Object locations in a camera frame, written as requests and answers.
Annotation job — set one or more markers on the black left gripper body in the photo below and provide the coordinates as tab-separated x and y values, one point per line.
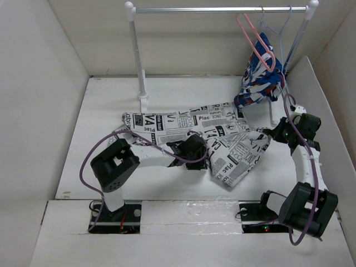
197	165

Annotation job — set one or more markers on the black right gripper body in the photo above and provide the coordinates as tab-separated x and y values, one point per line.
284	132

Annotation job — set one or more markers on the newspaper print trousers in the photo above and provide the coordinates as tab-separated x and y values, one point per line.
234	145

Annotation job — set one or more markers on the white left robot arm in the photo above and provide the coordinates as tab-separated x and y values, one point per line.
114	165

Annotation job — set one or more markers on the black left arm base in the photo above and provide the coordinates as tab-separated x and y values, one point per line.
125	221

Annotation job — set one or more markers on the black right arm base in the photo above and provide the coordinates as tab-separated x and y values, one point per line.
258	219

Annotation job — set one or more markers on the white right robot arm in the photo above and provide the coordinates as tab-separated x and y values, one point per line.
310	205

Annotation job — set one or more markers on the light blue clothes hanger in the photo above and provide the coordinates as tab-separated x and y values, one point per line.
281	36

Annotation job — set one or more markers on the blue patterned garment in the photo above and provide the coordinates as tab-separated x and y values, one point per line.
258	83

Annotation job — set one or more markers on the white clothes rack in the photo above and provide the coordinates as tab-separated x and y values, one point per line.
132	11

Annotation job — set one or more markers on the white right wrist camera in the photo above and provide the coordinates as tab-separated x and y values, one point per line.
297	110

